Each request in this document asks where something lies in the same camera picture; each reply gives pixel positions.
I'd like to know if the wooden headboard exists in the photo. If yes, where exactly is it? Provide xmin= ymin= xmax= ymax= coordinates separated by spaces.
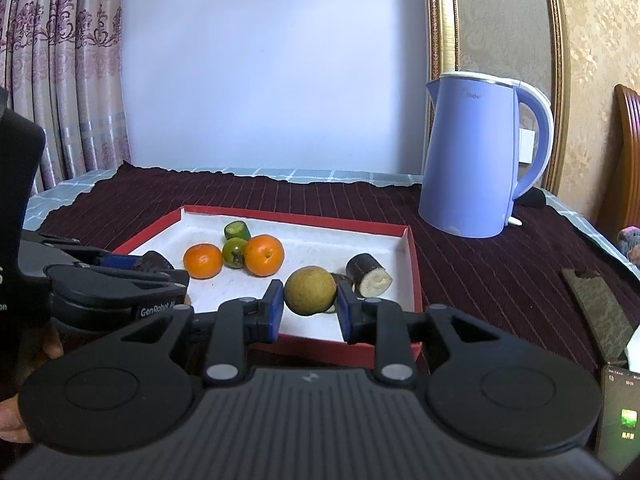
xmin=597 ymin=83 xmax=640 ymax=246

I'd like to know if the dark sugarcane piece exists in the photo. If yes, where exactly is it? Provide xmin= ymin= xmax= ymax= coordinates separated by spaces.
xmin=325 ymin=272 xmax=356 ymax=316
xmin=346 ymin=253 xmax=393 ymax=298
xmin=134 ymin=252 xmax=176 ymax=273

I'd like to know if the gold framed wall panel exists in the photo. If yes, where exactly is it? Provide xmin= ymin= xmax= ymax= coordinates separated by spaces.
xmin=424 ymin=0 xmax=571 ymax=196

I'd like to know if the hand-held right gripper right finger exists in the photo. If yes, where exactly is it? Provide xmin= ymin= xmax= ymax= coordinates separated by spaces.
xmin=335 ymin=281 xmax=507 ymax=388

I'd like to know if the dark striped cloth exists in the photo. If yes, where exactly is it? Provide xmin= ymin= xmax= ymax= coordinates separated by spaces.
xmin=37 ymin=161 xmax=640 ymax=411

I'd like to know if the blue electric kettle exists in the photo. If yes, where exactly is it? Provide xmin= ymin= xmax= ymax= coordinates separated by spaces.
xmin=417 ymin=72 xmax=555 ymax=239

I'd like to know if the green jujube with stem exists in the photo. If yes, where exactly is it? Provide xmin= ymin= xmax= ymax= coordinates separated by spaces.
xmin=222 ymin=237 xmax=249 ymax=269

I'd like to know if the black smartphone lit screen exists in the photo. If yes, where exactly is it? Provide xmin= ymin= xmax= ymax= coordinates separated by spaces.
xmin=595 ymin=364 xmax=640 ymax=476

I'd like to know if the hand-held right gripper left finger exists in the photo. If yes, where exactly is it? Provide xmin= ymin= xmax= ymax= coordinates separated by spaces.
xmin=112 ymin=279 xmax=286 ymax=388

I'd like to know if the person's left hand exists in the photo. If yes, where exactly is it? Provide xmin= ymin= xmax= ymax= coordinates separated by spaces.
xmin=0 ymin=329 xmax=65 ymax=445

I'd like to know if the pink grey cloth bundle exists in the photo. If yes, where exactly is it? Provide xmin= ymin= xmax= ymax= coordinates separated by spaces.
xmin=617 ymin=226 xmax=640 ymax=266

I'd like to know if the white tissue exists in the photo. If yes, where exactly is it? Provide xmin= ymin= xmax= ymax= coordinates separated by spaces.
xmin=622 ymin=322 xmax=640 ymax=373

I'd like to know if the pink patterned curtain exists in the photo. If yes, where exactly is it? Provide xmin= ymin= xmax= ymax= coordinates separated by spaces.
xmin=0 ymin=0 xmax=132 ymax=196

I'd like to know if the red cardboard box tray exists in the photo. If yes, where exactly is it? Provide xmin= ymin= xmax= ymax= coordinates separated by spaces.
xmin=111 ymin=204 xmax=425 ymax=368

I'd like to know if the small mandarin orange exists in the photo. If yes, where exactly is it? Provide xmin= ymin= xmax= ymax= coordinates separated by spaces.
xmin=183 ymin=243 xmax=224 ymax=280

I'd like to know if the light blue checked tablecloth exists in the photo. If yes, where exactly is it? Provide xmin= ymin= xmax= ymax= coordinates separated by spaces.
xmin=22 ymin=166 xmax=640 ymax=261

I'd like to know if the yellow-brown longan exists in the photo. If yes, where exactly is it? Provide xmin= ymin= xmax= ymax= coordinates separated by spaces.
xmin=284 ymin=265 xmax=338 ymax=317

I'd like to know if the white wall socket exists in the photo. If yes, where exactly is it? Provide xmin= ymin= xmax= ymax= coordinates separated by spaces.
xmin=518 ymin=129 xmax=536 ymax=164

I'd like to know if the large mandarin orange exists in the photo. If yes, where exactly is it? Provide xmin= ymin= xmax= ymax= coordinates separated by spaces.
xmin=243 ymin=234 xmax=285 ymax=278

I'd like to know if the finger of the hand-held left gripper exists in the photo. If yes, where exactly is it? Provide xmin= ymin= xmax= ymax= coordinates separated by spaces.
xmin=46 ymin=264 xmax=191 ymax=294
xmin=22 ymin=231 xmax=147 ymax=272

